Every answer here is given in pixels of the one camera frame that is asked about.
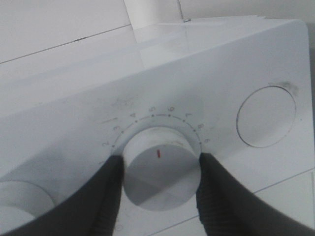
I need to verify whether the round white door button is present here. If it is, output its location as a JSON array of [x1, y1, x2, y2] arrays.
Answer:
[[236, 86, 296, 148]]

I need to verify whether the upper white power knob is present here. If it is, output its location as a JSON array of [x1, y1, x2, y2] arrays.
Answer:
[[0, 181, 55, 234]]

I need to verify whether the white microwave oven body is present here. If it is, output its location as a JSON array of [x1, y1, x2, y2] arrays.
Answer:
[[0, 16, 315, 236]]

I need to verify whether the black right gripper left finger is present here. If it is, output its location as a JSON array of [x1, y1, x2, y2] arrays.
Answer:
[[6, 155, 124, 236]]

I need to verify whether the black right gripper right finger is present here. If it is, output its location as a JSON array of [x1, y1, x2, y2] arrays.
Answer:
[[196, 153, 315, 236]]

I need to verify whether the white timer knob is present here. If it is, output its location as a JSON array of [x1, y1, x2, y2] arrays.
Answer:
[[123, 126, 201, 211]]

